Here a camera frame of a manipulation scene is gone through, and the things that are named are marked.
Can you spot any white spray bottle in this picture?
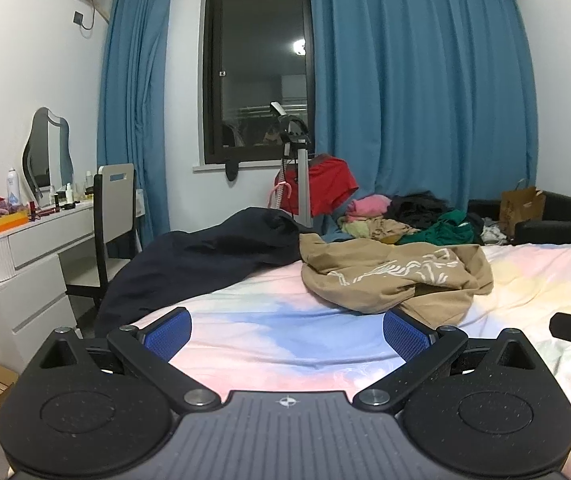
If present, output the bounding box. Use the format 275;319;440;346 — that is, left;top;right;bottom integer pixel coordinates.
7;168;21;207

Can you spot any black garment pile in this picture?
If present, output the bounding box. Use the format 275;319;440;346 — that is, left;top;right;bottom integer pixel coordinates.
383;192;453;230

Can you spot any silver tripod stand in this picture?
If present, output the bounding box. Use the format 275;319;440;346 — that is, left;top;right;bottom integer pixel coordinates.
268;101;313;228

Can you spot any blue curtain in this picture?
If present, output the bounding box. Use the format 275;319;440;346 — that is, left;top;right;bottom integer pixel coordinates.
97;0;171;245
306;0;539;221

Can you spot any pink garment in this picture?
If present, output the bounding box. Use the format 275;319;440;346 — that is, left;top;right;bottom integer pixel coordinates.
346;194;391;218

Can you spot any right blue curtain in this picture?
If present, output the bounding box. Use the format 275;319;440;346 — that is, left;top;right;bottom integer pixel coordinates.
306;0;539;221

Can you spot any red garment on stand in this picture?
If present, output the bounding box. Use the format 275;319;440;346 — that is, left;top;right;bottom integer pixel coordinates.
275;154;359;217

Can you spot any tan hoodie jacket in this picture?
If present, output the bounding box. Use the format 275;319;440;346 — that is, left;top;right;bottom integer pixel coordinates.
299;233;494;328

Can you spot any pastel tie-dye bed sheet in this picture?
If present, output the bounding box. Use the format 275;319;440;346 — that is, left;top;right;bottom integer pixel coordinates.
129;238;571;480

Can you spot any dark navy garment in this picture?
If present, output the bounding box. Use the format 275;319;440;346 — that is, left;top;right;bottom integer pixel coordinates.
95;207;313;337

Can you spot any brown paper bag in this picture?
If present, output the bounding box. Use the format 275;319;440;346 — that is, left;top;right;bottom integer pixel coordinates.
499;179;546;238

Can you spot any black armchair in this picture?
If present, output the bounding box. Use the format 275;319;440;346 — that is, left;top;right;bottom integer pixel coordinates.
468;191;571;245

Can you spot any green garment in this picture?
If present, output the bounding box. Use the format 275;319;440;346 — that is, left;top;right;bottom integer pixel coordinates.
396;209;484;246

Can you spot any olive tan garment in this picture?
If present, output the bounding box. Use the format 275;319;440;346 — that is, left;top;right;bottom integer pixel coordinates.
339;217;419;245

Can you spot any left blue curtain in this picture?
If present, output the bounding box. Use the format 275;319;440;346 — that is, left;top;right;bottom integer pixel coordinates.
97;0;171;245

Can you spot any white dressing table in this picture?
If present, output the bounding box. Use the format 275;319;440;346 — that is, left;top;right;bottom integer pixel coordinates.
0;202;95;372

